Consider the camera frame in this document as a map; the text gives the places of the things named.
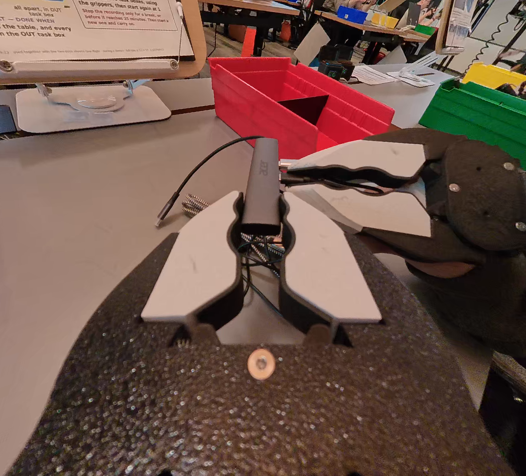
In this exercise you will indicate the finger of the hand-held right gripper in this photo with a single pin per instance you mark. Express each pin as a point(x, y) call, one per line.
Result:
point(370, 159)
point(382, 213)

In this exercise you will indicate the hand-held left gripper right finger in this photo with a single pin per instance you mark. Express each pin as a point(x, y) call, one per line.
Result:
point(324, 274)

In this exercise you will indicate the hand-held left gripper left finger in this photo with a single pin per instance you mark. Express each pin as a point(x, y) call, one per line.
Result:
point(197, 270)

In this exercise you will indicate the red plastic bin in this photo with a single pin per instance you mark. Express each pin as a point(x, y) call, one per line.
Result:
point(254, 102)

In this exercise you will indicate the person's right hand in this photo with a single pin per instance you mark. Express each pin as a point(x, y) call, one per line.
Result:
point(444, 268)

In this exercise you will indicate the black bin divider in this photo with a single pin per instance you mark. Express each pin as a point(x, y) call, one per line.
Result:
point(306, 108)

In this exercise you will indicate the white paper sheets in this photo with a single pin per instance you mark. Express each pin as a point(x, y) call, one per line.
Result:
point(372, 75)

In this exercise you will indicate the green plastic bin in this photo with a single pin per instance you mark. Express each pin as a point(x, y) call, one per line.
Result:
point(464, 114)

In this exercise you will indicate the black charger device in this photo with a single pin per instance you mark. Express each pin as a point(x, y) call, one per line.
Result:
point(335, 67)

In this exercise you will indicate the grey card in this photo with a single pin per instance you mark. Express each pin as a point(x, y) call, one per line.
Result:
point(312, 44)

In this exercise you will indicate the wooden office desk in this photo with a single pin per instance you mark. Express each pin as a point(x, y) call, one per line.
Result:
point(407, 33)
point(246, 5)

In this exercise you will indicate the small green bin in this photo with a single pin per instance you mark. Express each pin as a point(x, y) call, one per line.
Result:
point(425, 29)

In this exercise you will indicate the blue plastic bin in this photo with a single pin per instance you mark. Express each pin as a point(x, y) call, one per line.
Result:
point(351, 15)

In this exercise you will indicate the wooden document stand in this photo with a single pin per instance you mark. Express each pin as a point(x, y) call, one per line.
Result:
point(444, 24)

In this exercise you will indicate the open cardboard box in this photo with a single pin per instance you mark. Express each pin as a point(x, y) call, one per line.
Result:
point(394, 1)

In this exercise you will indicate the orange traffic cone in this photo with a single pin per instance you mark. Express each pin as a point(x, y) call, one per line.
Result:
point(246, 42)

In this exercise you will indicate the instruction sheet on stand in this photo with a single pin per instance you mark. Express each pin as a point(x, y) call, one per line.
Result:
point(196, 19)

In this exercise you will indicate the black flat table panel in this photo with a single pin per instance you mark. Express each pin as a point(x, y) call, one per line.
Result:
point(6, 120)

